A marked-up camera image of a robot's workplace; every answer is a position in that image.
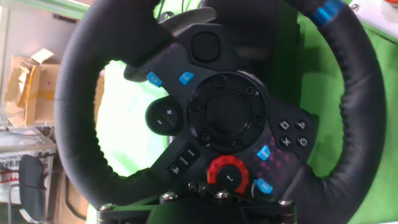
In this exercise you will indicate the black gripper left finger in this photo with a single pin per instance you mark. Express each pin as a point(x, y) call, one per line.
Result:
point(130, 213)

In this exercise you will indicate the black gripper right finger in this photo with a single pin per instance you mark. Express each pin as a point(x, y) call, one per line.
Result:
point(267, 213)

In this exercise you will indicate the black leather steering wheel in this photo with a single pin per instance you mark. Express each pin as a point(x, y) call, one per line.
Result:
point(363, 109)

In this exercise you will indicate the cardboard box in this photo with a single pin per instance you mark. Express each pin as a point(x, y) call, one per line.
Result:
point(46, 93)

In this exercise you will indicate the green cloth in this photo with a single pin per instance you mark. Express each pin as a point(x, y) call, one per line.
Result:
point(388, 124)

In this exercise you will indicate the white box red button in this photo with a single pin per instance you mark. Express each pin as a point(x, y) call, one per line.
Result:
point(379, 18)

